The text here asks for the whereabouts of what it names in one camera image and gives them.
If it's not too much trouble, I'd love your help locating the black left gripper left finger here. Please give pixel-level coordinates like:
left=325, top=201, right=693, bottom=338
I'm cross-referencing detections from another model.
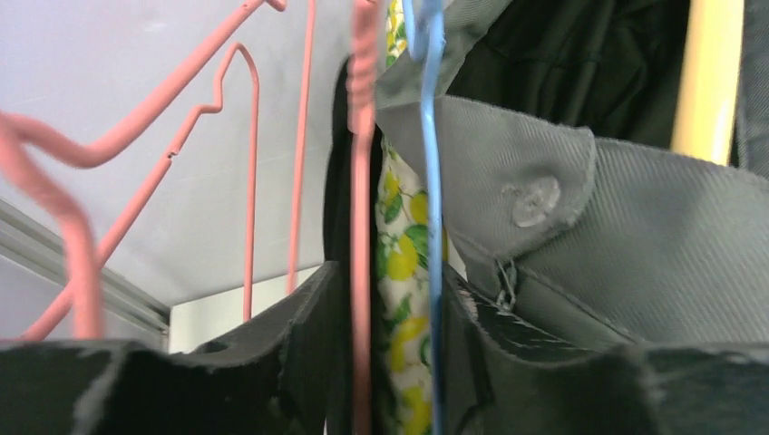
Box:
left=1, top=262, right=352, bottom=434

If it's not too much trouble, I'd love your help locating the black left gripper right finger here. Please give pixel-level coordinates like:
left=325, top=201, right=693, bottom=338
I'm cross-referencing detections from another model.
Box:
left=443, top=267, right=768, bottom=435

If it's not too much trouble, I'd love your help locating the yellow lemon print garment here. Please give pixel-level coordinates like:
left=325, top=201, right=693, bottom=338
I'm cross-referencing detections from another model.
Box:
left=375, top=0, right=449, bottom=435

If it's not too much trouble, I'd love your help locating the black skirt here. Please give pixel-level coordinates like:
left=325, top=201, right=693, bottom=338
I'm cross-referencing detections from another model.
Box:
left=323, top=58, right=392, bottom=434

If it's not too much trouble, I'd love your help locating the pink wire hanger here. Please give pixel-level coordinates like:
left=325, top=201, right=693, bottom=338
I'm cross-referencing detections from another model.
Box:
left=1, top=114, right=103, bottom=340
left=347, top=0, right=378, bottom=435
left=1, top=1, right=307, bottom=306

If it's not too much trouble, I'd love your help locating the grey pleated skirt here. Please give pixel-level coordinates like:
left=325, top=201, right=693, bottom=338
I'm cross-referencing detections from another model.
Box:
left=375, top=0, right=769, bottom=353

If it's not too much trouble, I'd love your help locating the yellow hanger with metal hook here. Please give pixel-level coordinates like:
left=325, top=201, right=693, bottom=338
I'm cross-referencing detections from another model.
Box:
left=671, top=0, right=745, bottom=165

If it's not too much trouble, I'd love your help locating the aluminium corner profile left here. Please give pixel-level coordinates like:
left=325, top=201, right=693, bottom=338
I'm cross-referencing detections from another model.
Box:
left=1, top=200, right=170, bottom=337

